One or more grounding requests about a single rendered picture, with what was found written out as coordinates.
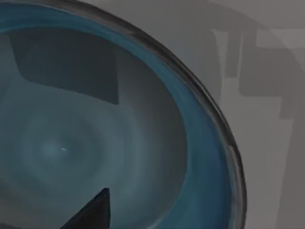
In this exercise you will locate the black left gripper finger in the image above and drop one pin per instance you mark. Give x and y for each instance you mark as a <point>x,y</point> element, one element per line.
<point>95,212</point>

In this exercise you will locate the blue and grey bowl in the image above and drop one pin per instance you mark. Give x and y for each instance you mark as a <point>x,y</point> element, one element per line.
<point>143,119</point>

